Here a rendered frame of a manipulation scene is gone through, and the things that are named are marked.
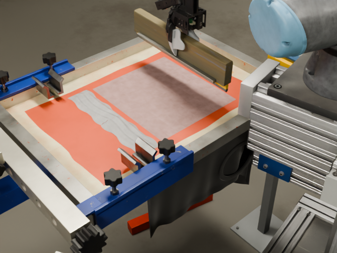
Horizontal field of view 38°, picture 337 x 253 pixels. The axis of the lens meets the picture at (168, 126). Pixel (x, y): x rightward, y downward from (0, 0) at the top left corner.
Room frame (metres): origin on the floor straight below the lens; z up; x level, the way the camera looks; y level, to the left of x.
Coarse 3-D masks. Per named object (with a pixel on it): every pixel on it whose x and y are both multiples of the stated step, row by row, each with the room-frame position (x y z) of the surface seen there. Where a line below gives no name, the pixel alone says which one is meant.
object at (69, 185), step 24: (120, 48) 1.47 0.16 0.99; (144, 48) 1.52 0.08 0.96; (216, 48) 1.48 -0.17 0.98; (72, 72) 1.33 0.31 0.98; (24, 96) 1.22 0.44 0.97; (0, 120) 1.08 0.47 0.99; (240, 120) 1.06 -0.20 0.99; (24, 144) 0.97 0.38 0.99; (192, 144) 0.97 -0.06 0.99; (216, 144) 0.99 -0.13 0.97; (48, 168) 0.88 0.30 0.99; (72, 192) 0.80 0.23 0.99
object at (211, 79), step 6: (138, 36) 1.40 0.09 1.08; (144, 36) 1.38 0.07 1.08; (150, 42) 1.35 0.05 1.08; (156, 42) 1.35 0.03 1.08; (162, 48) 1.31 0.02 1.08; (168, 54) 1.29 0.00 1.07; (180, 60) 1.25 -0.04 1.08; (186, 66) 1.23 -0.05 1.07; (192, 66) 1.21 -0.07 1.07; (198, 72) 1.19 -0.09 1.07; (204, 72) 1.18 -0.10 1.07; (210, 78) 1.15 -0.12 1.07
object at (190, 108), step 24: (168, 96) 1.23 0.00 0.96; (192, 96) 1.23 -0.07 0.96; (216, 96) 1.23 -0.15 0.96; (144, 120) 1.11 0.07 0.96; (168, 120) 1.11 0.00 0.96; (192, 120) 1.11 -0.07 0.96; (72, 144) 1.01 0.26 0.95; (96, 144) 1.01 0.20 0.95; (120, 144) 1.01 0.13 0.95; (96, 168) 0.92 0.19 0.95; (120, 168) 0.91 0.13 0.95
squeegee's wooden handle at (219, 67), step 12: (144, 12) 1.42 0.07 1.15; (144, 24) 1.39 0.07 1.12; (156, 24) 1.35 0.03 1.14; (156, 36) 1.35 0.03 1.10; (168, 48) 1.31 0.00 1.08; (192, 48) 1.23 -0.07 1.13; (204, 48) 1.21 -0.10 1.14; (192, 60) 1.23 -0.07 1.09; (204, 60) 1.19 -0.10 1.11; (216, 60) 1.15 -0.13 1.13; (228, 60) 1.14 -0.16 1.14; (216, 72) 1.15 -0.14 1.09; (228, 72) 1.14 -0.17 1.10
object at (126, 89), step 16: (144, 64) 1.42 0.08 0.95; (160, 64) 1.42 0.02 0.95; (176, 64) 1.42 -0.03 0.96; (96, 80) 1.33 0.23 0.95; (112, 80) 1.33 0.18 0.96; (128, 80) 1.33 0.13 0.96; (144, 80) 1.32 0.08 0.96; (160, 80) 1.32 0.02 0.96; (176, 80) 1.32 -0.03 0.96; (64, 96) 1.24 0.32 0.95; (96, 96) 1.24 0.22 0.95; (112, 96) 1.24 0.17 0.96; (128, 96) 1.24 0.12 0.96; (144, 96) 1.23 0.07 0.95; (32, 112) 1.16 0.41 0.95; (48, 112) 1.16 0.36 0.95; (64, 112) 1.16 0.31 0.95; (80, 112) 1.16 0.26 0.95; (48, 128) 1.08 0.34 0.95; (64, 128) 1.08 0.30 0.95; (80, 128) 1.08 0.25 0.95
